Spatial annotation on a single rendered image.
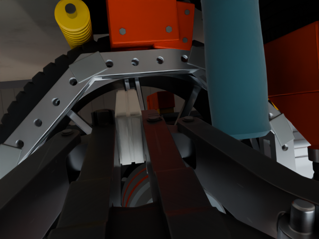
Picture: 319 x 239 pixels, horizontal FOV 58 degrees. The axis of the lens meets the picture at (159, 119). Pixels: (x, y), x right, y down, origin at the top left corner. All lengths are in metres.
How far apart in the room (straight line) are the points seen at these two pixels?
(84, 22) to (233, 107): 0.29
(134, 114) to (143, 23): 0.37
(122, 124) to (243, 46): 0.30
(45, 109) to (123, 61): 0.15
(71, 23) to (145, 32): 0.12
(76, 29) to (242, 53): 0.28
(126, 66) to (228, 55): 0.18
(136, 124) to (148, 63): 0.36
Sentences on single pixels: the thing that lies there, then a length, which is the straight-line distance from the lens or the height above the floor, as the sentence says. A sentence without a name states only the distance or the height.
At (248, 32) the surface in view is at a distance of 0.44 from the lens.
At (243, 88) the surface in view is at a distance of 0.42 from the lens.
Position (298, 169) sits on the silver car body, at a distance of 1.21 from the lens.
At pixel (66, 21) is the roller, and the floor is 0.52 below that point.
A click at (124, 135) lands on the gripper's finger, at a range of 0.16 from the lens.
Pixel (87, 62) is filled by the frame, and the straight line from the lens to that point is 0.51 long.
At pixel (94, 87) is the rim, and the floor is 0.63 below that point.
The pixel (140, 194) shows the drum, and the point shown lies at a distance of 0.42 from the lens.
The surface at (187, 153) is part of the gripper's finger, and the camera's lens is 0.15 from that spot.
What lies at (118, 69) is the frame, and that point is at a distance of 0.51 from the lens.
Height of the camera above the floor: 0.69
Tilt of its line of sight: 2 degrees up
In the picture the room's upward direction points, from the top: 174 degrees clockwise
